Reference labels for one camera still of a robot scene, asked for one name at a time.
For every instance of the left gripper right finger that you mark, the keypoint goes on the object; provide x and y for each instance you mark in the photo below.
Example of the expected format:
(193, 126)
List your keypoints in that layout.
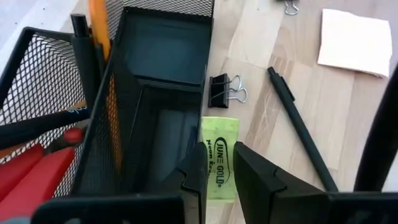
(258, 186)

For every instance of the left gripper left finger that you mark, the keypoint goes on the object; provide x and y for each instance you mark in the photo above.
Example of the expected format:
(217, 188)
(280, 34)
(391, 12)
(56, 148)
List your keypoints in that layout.
(189, 186)

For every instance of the yellow eraser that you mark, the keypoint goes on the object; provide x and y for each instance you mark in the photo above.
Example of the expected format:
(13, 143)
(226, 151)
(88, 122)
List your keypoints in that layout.
(220, 137)

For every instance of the orange pencil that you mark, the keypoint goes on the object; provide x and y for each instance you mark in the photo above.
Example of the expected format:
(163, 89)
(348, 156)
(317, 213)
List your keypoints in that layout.
(114, 124)
(99, 28)

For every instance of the black binder clip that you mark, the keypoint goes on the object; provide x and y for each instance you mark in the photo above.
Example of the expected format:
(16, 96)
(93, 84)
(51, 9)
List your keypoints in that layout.
(219, 91)
(290, 6)

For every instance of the black mesh desk organizer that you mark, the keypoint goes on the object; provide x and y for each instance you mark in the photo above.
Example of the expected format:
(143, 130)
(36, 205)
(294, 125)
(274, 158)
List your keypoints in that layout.
(168, 46)

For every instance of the pink sticky note pad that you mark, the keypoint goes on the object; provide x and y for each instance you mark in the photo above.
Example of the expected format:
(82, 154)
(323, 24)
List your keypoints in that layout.
(354, 40)

